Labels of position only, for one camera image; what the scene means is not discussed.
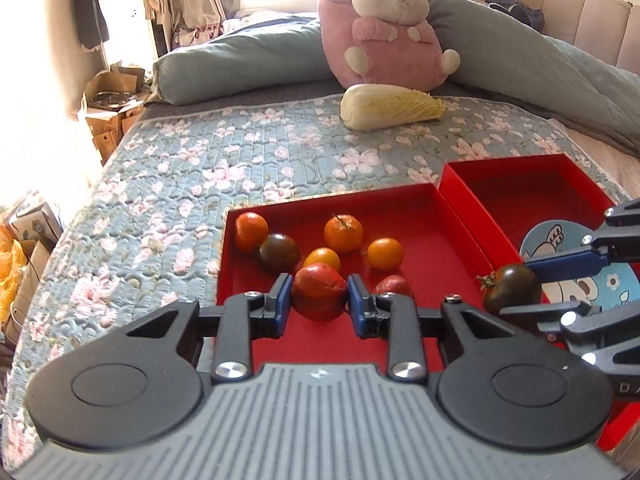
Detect small red apple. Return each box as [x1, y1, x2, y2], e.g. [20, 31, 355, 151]
[291, 263, 347, 323]
[373, 274, 414, 299]

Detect small round orange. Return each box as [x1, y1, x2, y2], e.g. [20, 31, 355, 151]
[367, 237, 405, 271]

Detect dark tomato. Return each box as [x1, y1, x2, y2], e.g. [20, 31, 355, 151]
[258, 233, 300, 274]
[477, 264, 542, 315]

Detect yellow orange kumquat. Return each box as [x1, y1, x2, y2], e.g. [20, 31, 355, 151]
[303, 247, 341, 272]

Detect tangerine with stem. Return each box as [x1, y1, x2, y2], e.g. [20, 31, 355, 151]
[323, 214, 363, 255]

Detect blue cartoon plate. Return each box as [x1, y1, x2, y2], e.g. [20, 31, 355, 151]
[520, 217, 639, 310]

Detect large red tray box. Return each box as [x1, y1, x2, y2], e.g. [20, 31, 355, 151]
[214, 182, 497, 373]

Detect orange tangerine far corner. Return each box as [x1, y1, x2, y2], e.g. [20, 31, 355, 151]
[234, 212, 269, 255]

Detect small red tray box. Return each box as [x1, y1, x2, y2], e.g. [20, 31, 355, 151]
[439, 155, 639, 452]

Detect floral quilted bedspread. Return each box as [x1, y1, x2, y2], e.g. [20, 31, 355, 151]
[2, 96, 627, 470]

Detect teal rolled duvet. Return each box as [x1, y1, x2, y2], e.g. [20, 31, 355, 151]
[153, 0, 639, 155]

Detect napa cabbage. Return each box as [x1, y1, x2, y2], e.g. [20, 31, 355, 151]
[340, 84, 445, 132]

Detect small printed carton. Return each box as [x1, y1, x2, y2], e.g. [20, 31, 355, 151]
[6, 198, 63, 244]

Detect padded beige headboard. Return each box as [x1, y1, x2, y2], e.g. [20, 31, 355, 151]
[516, 0, 640, 74]

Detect yellow plastic bag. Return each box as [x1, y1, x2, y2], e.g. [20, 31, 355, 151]
[0, 226, 27, 326]

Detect dark blue clothing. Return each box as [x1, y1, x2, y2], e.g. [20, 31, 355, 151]
[484, 0, 544, 32]

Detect cardboard box with bowl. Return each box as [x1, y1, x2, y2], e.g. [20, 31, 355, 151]
[78, 64, 150, 165]

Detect pink plush rabbit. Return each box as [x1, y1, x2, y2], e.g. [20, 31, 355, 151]
[318, 0, 461, 92]

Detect dark hanging garment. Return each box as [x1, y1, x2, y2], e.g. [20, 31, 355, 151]
[74, 0, 110, 52]

